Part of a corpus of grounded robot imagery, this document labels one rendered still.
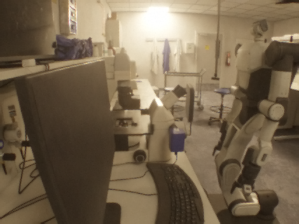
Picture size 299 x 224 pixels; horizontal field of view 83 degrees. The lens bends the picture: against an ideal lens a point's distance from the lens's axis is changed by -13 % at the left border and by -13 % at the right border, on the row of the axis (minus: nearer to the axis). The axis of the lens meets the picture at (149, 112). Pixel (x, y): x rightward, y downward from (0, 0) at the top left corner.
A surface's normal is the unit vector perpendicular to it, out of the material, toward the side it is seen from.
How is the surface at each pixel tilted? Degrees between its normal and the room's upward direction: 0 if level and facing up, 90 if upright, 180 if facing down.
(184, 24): 90
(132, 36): 90
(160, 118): 86
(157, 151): 90
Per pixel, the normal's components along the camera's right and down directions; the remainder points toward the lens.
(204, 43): 0.07, 0.29
